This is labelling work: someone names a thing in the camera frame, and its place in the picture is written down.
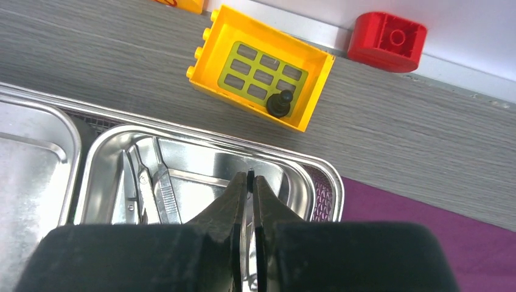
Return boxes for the black peg in block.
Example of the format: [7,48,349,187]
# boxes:
[266,90,293,118]

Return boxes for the small orange block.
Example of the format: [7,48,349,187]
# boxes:
[155,0,204,15]

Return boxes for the purple cloth wrap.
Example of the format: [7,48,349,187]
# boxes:
[342,178,515,291]

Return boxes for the orange yellow toy block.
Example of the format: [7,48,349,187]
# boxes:
[186,4,335,132]

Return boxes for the steel instrument tray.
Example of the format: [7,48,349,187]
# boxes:
[1,83,344,291]

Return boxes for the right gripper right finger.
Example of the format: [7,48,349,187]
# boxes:
[253,176,459,291]

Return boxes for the red block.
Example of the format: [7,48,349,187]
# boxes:
[347,12,428,73]

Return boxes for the steel surgical forceps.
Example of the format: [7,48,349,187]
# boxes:
[241,169,257,291]

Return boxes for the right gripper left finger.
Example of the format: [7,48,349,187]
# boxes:
[15,172,247,291]

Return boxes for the steel surgical scissors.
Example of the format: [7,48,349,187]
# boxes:
[128,145,161,224]

